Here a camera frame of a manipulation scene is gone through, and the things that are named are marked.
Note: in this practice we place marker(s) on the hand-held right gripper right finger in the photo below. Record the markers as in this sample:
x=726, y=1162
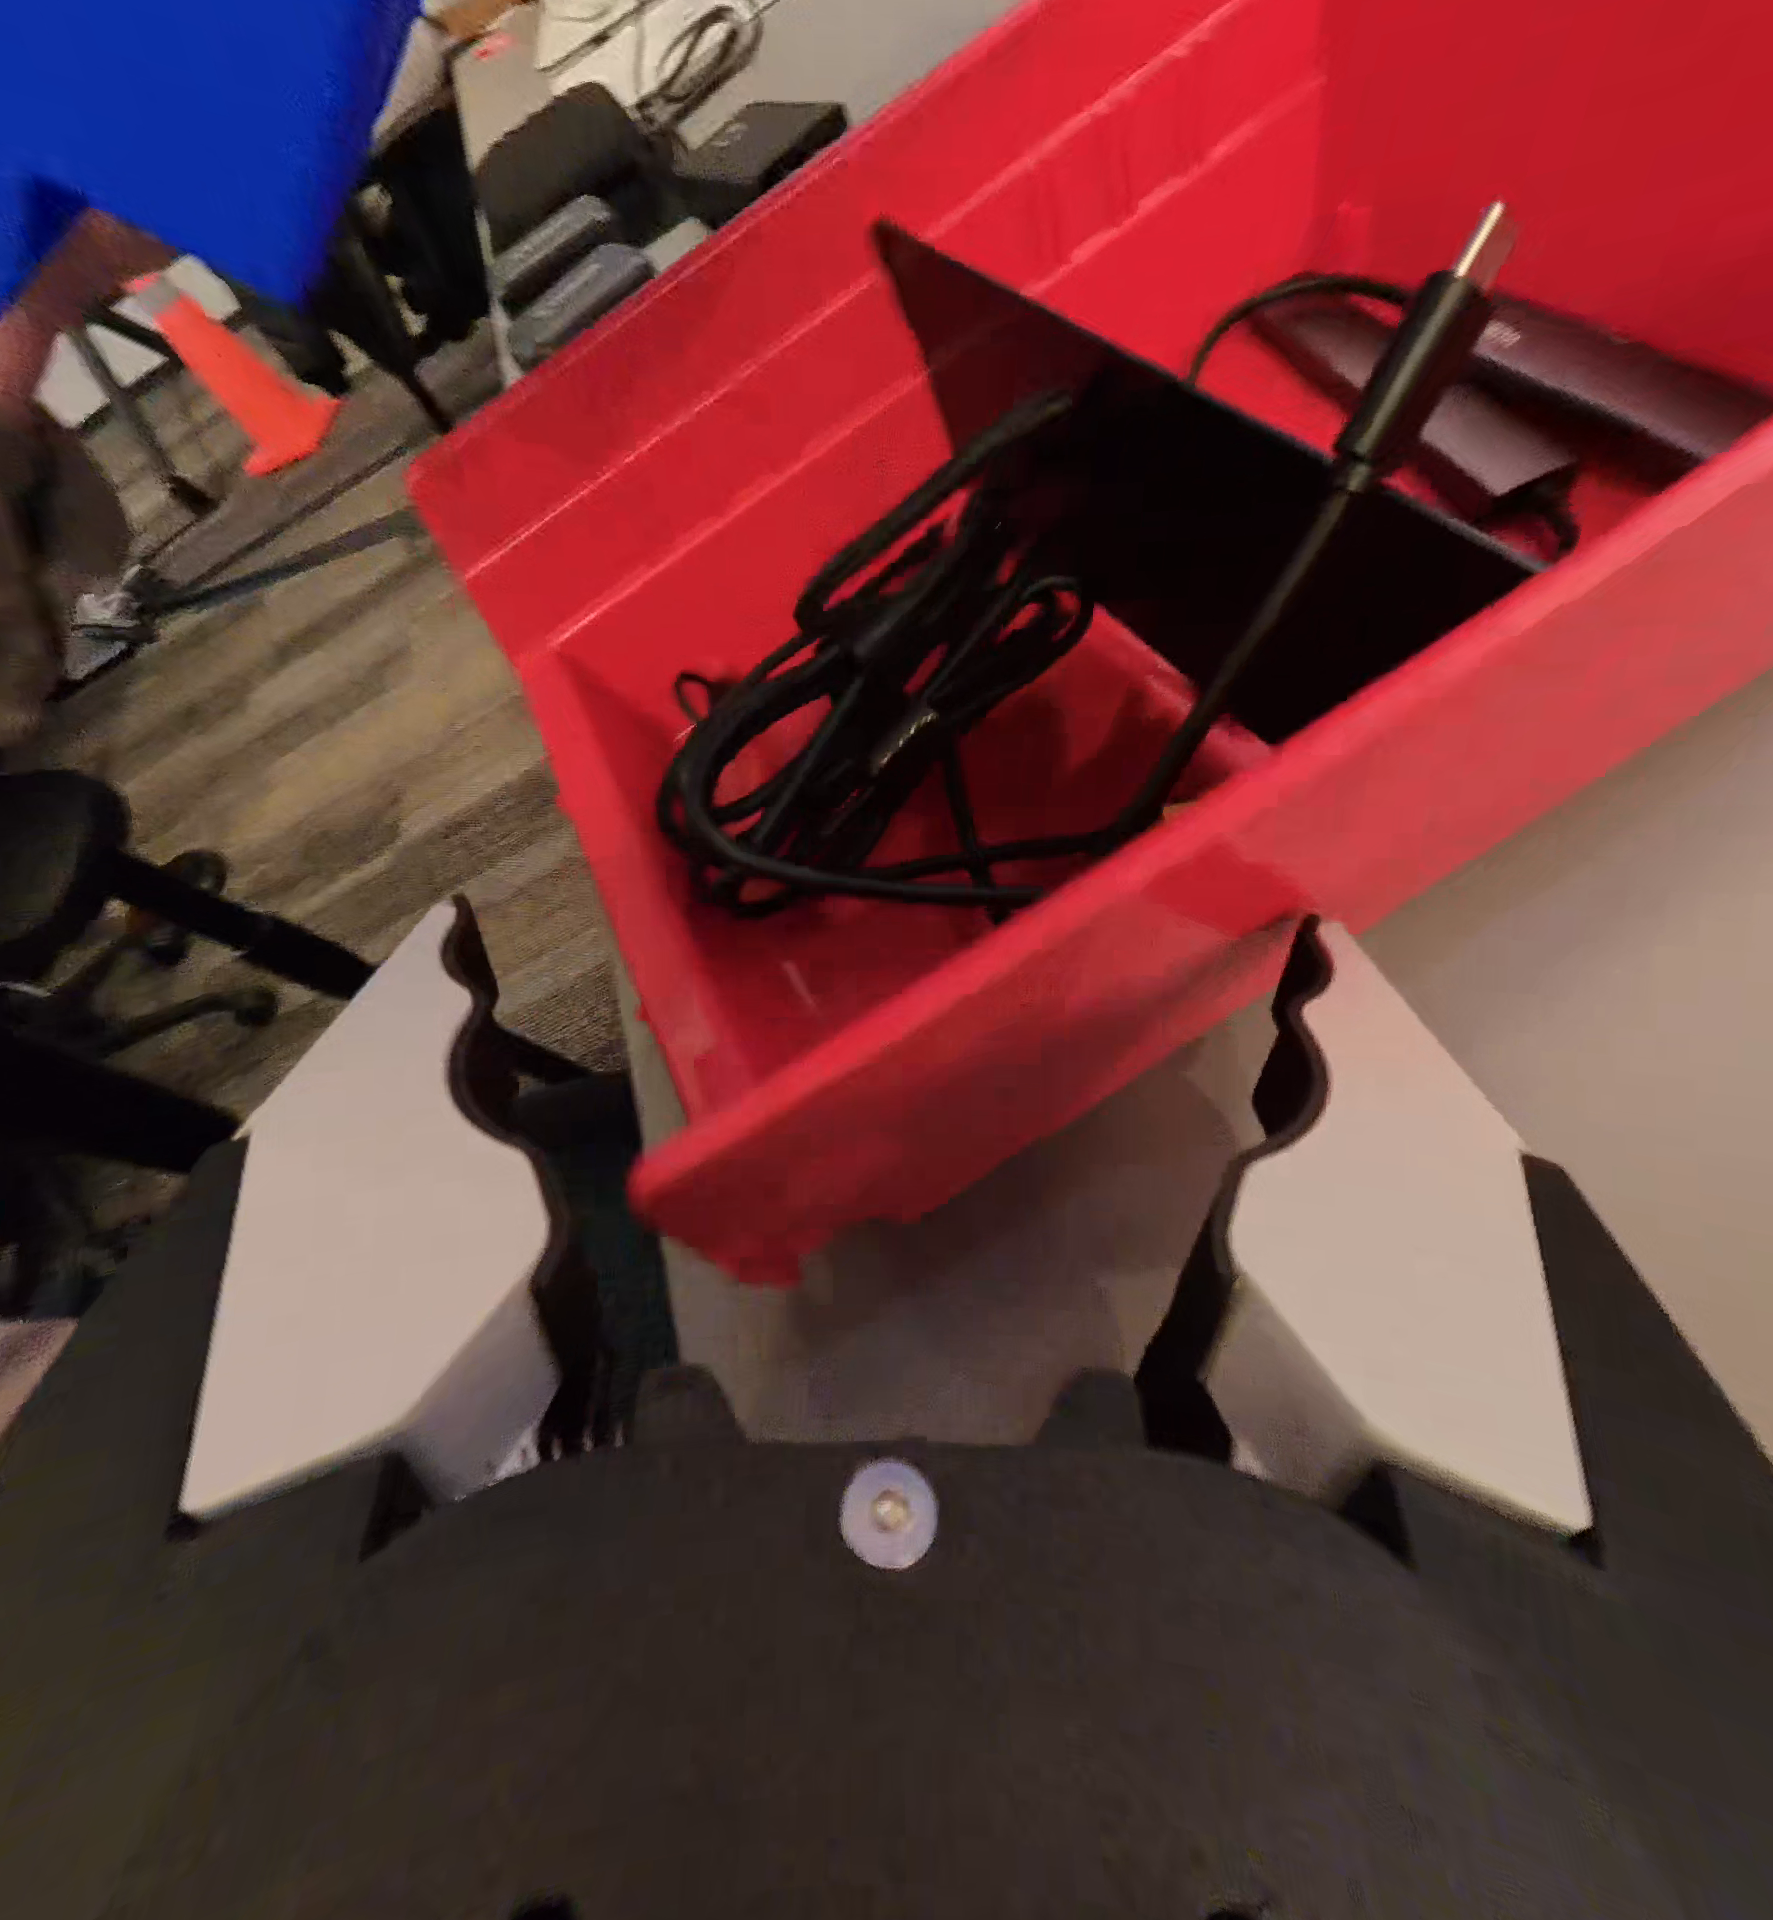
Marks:
x=1414, y=1291

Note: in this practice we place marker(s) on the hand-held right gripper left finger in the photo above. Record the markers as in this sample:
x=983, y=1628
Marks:
x=362, y=1228

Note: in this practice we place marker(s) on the red plastic bin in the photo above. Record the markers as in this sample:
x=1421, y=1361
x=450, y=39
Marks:
x=982, y=1050

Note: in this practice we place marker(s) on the short grey usb hub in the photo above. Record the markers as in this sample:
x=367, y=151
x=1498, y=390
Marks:
x=1502, y=449

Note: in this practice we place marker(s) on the blue plastic bin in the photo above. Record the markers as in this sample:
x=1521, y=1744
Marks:
x=152, y=118

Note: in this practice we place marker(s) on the person's left forearm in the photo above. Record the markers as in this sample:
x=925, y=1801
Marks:
x=4, y=604

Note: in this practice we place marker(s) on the black tripod stand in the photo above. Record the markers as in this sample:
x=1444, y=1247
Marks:
x=300, y=555

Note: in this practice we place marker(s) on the black plastic bin divider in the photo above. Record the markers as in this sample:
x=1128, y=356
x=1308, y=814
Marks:
x=1279, y=572

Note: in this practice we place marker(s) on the orange traffic cone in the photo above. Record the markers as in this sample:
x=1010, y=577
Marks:
x=249, y=390

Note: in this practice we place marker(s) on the black equipment case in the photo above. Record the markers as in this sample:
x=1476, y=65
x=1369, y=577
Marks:
x=764, y=151

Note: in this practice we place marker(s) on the black chair frame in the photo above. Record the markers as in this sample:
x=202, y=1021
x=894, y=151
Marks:
x=269, y=938

